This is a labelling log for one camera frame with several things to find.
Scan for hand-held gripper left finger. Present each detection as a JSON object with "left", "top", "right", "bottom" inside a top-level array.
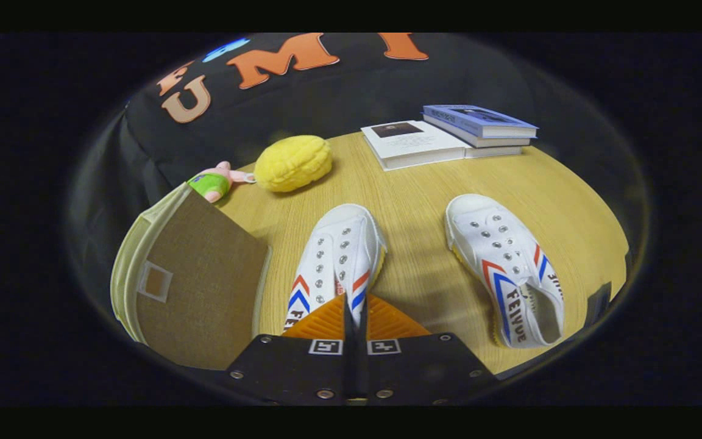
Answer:
[{"left": 223, "top": 293, "right": 356, "bottom": 406}]

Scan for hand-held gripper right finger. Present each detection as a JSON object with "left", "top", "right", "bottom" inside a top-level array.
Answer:
[{"left": 358, "top": 293, "right": 499, "bottom": 406}]

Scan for beige fabric storage box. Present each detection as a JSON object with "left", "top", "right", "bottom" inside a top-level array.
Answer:
[{"left": 110, "top": 182, "right": 273, "bottom": 371}]

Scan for white shoe red blue stripes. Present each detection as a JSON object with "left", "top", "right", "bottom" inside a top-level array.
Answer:
[
  {"left": 444, "top": 193, "right": 566, "bottom": 349},
  {"left": 282, "top": 203, "right": 388, "bottom": 335}
]

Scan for pink plush toy green shirt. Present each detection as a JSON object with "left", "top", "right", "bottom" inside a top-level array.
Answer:
[{"left": 186, "top": 161, "right": 257, "bottom": 204}]

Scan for yellow plush toy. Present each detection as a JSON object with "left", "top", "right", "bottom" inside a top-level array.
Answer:
[{"left": 254, "top": 135, "right": 333, "bottom": 193}]

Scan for white cover book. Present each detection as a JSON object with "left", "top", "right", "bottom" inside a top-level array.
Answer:
[{"left": 360, "top": 120, "right": 468, "bottom": 171}]

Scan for book with white page edges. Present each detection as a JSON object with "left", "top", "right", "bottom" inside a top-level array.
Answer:
[
  {"left": 424, "top": 116, "right": 532, "bottom": 149},
  {"left": 464, "top": 145, "right": 523, "bottom": 159}
]

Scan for blue cover book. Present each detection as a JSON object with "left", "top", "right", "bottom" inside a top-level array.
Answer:
[{"left": 422, "top": 104, "right": 539, "bottom": 139}]

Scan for black backdrop cloth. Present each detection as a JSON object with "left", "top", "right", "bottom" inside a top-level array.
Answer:
[{"left": 77, "top": 34, "right": 647, "bottom": 269}]

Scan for black bracket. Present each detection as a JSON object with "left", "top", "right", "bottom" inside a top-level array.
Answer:
[{"left": 586, "top": 282, "right": 612, "bottom": 327}]

